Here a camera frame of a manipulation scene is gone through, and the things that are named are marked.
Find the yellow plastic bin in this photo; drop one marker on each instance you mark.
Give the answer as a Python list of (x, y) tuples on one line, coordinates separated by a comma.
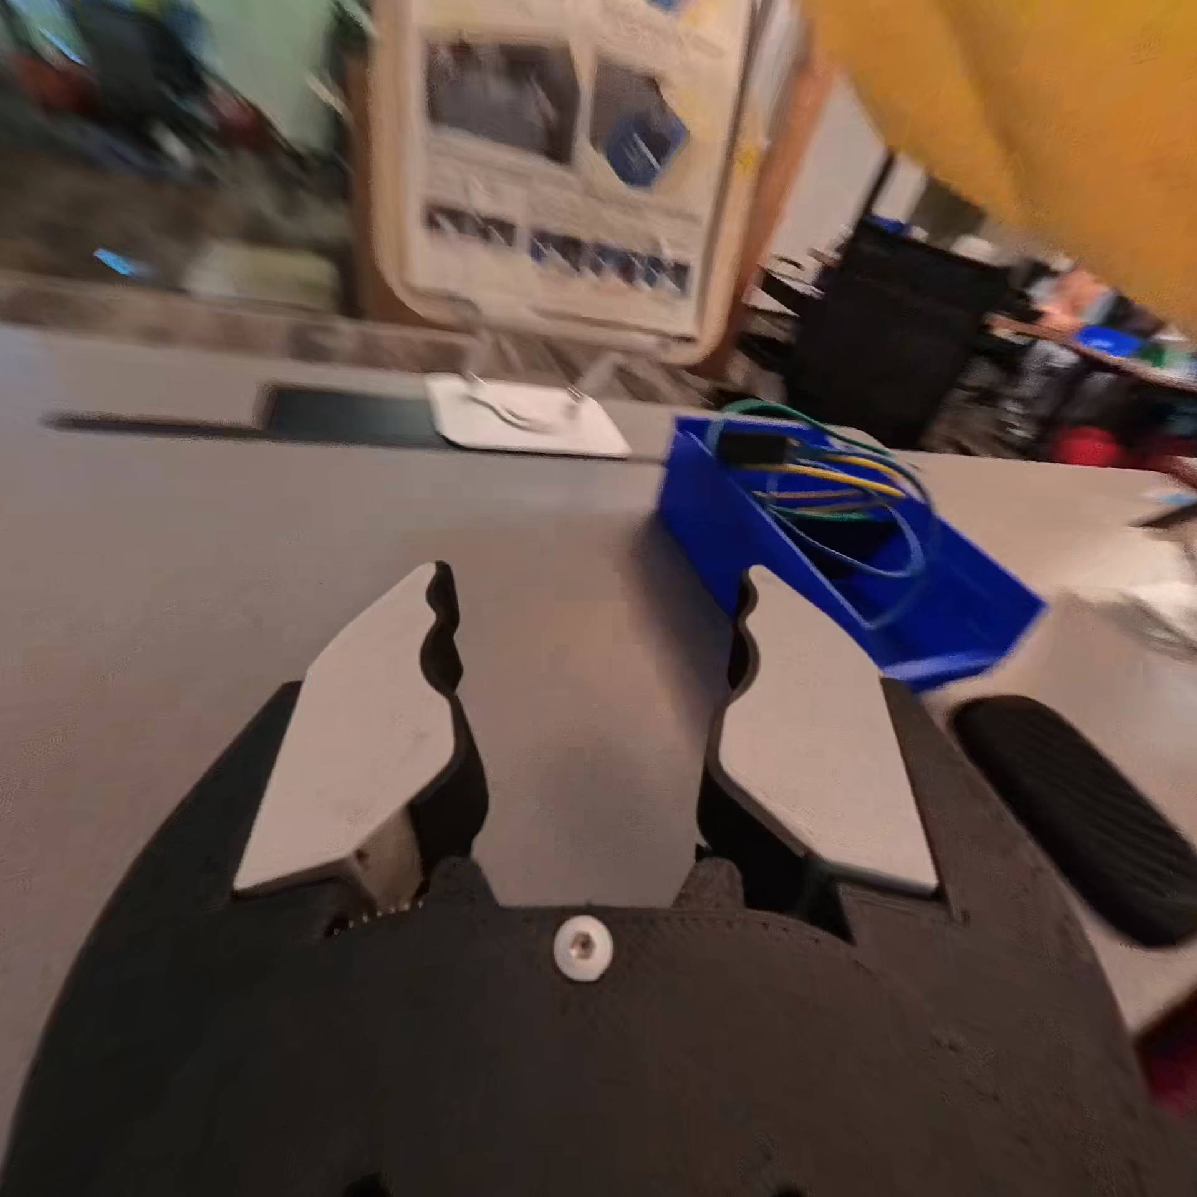
[(1010, 122)]

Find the black chair armrest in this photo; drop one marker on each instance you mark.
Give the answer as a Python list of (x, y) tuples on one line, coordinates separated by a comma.
[(1075, 814)]

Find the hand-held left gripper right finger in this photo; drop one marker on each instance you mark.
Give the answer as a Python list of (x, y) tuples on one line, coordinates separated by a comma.
[(822, 749)]

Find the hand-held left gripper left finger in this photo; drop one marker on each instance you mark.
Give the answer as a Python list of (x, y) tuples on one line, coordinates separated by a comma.
[(365, 739)]

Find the black ethernet switch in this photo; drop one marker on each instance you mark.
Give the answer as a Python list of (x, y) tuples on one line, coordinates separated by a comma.
[(752, 449)]

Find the wooden poster board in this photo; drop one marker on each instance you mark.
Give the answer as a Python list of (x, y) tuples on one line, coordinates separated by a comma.
[(730, 234)]

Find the white stand base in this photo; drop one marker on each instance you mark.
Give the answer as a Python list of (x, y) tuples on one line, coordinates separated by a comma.
[(523, 425)]

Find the blue plastic bin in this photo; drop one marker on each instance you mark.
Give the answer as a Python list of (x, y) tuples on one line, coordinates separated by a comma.
[(711, 524)]

